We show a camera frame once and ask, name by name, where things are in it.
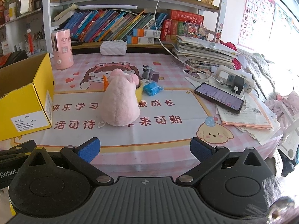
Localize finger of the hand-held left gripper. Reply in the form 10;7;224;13
0;140;36;161

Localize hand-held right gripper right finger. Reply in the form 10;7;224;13
176;137;269;184

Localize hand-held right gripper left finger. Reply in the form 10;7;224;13
24;137;113;184

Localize yellow cardboard box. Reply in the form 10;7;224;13
0;52;55;141

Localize pink plush pig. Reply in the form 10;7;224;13
98;69;142;128

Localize yellow tape roll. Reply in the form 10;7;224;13
135;80;143;99

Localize blue tissue packet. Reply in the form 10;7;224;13
143;82;164;97

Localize grey and pink toy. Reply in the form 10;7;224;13
142;65;160;82

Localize pink printed tablecloth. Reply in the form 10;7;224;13
0;52;284;185

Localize black smartphone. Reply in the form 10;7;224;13
194;83;244;114

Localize pile of loose worksheets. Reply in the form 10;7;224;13
186;75;281;145

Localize black charger plug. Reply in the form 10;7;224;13
232;75;244;94

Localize white charger plug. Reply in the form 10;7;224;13
218;71;230;83

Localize white power strip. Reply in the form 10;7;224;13
216;66;255;94

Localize red glitter paper pack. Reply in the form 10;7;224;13
0;54;11;68

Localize red cloth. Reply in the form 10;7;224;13
221;41;244;70

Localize stack of papers and notebooks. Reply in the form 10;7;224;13
173;35;241;71

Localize pink clothing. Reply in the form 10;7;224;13
266;91;299;126

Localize grey knitted cloth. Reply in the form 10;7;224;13
237;48;293;101

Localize white box red label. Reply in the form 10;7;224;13
1;41;11;55

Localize white quilted pouch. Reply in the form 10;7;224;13
100;41;127;55

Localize pink printed carton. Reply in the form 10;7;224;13
51;28;74;70

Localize red tassel ornament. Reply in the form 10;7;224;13
26;29;33;55

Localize small cartoon figure stand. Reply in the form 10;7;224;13
214;23;223;43

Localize white corner shelf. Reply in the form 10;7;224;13
0;7;47;59

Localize orange and white box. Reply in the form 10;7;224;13
133;28;161;38
127;35;155;45

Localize acrylic character stands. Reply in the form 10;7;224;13
184;20;208;39

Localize thick red dictionary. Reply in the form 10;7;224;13
161;20;172;42
172;21;179;41

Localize row of colourful books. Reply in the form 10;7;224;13
63;9;167;43

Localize red boxed book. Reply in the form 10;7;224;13
169;10;204;25

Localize beige open book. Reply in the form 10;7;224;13
54;3;78;25

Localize white bottle yellow label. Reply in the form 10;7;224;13
9;2;17;20

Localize red figure lantern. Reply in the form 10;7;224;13
0;0;7;26

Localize white light bar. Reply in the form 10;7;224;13
74;4;139;11

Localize white plastic frame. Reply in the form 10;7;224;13
277;103;299;159

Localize alphabet wall poster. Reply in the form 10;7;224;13
238;0;276;50

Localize wall chart poster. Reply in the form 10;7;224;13
269;3;299;52

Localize white cable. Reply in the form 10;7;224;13
153;0;225;84

